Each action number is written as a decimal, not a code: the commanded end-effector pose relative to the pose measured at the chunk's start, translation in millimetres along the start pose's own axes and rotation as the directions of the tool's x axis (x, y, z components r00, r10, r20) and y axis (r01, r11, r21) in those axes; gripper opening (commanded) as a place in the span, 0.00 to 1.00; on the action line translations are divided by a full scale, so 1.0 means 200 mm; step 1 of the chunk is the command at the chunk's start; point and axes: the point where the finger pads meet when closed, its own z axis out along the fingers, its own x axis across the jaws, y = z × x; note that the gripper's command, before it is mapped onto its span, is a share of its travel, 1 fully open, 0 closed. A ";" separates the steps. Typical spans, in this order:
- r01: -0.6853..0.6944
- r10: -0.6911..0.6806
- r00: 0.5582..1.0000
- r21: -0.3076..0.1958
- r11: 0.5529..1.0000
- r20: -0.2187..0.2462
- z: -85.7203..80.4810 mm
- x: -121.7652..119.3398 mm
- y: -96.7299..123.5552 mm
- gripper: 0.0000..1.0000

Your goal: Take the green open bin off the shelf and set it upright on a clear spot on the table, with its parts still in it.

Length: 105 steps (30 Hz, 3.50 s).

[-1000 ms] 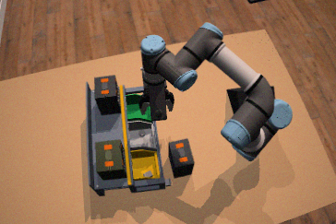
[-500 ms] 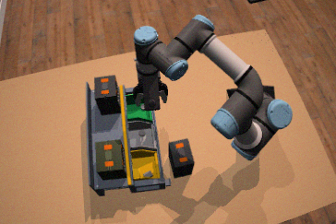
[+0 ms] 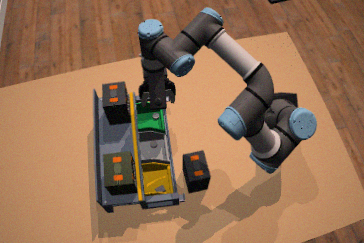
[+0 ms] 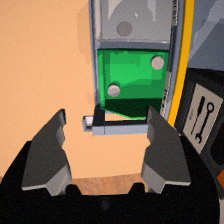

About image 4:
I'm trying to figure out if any green bin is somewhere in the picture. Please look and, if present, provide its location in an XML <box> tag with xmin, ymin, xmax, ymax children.
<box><xmin>97</xmin><ymin>48</ymin><xmax>169</xmax><ymax>119</ymax></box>

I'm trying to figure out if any orange curved bar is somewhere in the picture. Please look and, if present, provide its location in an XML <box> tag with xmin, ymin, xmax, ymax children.
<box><xmin>167</xmin><ymin>0</ymin><xmax>194</xmax><ymax>127</ymax></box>

